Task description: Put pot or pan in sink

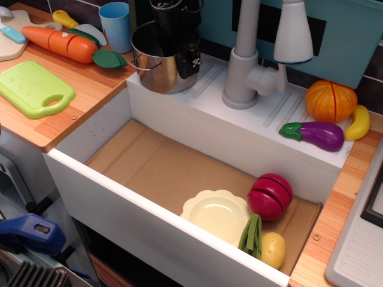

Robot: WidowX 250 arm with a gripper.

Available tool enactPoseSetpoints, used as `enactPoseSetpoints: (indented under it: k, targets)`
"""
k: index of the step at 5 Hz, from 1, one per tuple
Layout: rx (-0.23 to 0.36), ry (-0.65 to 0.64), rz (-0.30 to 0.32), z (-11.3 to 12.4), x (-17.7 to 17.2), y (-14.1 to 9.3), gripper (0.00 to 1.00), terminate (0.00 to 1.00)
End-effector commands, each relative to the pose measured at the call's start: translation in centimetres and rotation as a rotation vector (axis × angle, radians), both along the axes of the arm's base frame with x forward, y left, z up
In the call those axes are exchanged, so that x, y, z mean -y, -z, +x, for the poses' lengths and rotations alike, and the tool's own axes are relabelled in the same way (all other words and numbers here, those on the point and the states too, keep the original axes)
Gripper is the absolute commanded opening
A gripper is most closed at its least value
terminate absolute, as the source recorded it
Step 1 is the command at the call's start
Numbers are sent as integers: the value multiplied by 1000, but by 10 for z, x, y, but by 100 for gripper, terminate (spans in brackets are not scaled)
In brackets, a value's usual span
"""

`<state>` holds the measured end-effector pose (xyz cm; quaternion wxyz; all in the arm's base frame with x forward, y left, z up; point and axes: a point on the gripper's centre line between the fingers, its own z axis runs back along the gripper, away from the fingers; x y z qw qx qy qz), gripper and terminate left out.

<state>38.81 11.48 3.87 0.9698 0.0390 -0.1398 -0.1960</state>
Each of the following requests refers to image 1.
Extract yellow toy banana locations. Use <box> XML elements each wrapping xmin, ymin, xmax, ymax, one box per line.
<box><xmin>345</xmin><ymin>105</ymin><xmax>370</xmax><ymax>141</ymax></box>

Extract orange toy pumpkin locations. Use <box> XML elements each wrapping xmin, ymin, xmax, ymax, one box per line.
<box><xmin>305</xmin><ymin>80</ymin><xmax>358</xmax><ymax>123</ymax></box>

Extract blue plastic cup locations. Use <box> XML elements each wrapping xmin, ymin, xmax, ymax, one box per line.
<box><xmin>99</xmin><ymin>2</ymin><xmax>132</xmax><ymax>54</ymax></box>

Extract green felt leaves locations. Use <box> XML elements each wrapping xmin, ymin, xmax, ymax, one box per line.
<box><xmin>238</xmin><ymin>213</ymin><xmax>262</xmax><ymax>259</ymax></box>

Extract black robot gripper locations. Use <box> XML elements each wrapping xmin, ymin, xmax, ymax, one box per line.
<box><xmin>150</xmin><ymin>1</ymin><xmax>203</xmax><ymax>80</ymax></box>

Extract purple toy eggplant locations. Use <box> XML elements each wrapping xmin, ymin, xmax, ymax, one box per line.
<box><xmin>279</xmin><ymin>121</ymin><xmax>345</xmax><ymax>152</ymax></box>

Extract blue clamp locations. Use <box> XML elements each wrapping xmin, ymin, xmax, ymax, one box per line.
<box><xmin>1</xmin><ymin>213</ymin><xmax>66</xmax><ymax>256</ymax></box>

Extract red wooden toy onion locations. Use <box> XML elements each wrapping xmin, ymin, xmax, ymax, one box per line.
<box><xmin>246</xmin><ymin>173</ymin><xmax>293</xmax><ymax>222</ymax></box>

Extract blue handled toy knife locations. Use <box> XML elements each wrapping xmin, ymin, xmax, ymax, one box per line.
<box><xmin>0</xmin><ymin>6</ymin><xmax>26</xmax><ymax>44</ymax></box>

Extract green plastic cutting board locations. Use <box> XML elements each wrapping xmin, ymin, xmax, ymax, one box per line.
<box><xmin>1</xmin><ymin>61</ymin><xmax>76</xmax><ymax>119</ymax></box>

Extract wooden cutting board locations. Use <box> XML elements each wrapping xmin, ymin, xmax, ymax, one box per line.
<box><xmin>0</xmin><ymin>10</ymin><xmax>63</xmax><ymax>62</ymax></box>

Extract grey toy faucet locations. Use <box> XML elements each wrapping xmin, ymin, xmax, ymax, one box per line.
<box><xmin>222</xmin><ymin>1</ymin><xmax>288</xmax><ymax>109</ymax></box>

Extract white toy sink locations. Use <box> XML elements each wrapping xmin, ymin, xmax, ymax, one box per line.
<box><xmin>45</xmin><ymin>56</ymin><xmax>353</xmax><ymax>286</ymax></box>

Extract stainless steel pot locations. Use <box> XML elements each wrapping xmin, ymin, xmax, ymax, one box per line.
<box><xmin>130</xmin><ymin>21</ymin><xmax>198</xmax><ymax>94</ymax></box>

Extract orange wooden toy carrot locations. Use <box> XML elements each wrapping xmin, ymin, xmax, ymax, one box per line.
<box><xmin>21</xmin><ymin>26</ymin><xmax>128</xmax><ymax>69</ymax></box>

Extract cream scalloped plate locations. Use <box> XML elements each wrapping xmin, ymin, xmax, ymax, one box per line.
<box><xmin>181</xmin><ymin>190</ymin><xmax>251</xmax><ymax>247</ymax></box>

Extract black finned metal block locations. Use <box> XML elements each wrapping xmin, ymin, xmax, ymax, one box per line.
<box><xmin>5</xmin><ymin>262</ymin><xmax>72</xmax><ymax>287</ymax></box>

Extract yellow toy potato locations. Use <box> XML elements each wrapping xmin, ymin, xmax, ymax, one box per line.
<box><xmin>260</xmin><ymin>232</ymin><xmax>286</xmax><ymax>270</ymax></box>

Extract brown cardboard sheet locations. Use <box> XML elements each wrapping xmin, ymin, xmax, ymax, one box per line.
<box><xmin>87</xmin><ymin>120</ymin><xmax>322</xmax><ymax>274</ymax></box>

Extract yellow handled toy knife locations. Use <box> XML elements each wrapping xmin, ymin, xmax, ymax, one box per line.
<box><xmin>53</xmin><ymin>10</ymin><xmax>108</xmax><ymax>46</ymax></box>

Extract white faucet spray head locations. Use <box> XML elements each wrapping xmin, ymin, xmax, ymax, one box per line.
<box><xmin>274</xmin><ymin>1</ymin><xmax>314</xmax><ymax>65</ymax></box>

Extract green toy cucumber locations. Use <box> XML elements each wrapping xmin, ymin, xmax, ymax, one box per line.
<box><xmin>66</xmin><ymin>28</ymin><xmax>100</xmax><ymax>47</ymax></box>

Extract white toy stove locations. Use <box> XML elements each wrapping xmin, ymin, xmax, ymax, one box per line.
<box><xmin>325</xmin><ymin>154</ymin><xmax>382</xmax><ymax>286</ymax></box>

